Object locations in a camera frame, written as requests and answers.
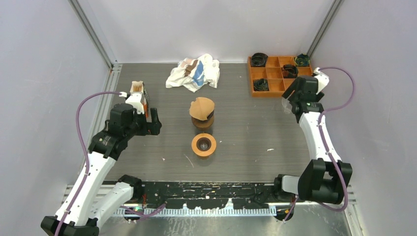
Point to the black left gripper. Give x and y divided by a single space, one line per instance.
155 125

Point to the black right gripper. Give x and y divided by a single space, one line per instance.
292 87

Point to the brown paper coffee filter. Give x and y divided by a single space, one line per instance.
201 108

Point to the small glass carafe wood collar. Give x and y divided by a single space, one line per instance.
203 148

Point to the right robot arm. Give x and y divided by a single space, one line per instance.
326 176

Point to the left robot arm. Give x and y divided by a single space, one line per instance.
80 214

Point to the orange coffee filter box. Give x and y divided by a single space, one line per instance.
139 87

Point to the rolled orange floral tie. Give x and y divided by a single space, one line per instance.
289 71

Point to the orange wooden compartment tray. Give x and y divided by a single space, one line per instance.
273 72

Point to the rolled green floral tie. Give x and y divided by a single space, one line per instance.
302 60

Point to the rolled dark green tie front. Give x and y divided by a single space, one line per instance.
261 85

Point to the rolled dark tie back left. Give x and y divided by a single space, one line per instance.
258 60

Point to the crumpled white plastic bag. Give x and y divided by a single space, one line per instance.
195 73

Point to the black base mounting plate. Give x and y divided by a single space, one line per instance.
211 195

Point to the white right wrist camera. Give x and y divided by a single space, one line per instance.
322 79

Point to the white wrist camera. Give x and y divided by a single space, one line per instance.
322 79
136 99

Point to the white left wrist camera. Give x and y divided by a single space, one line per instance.
136 99

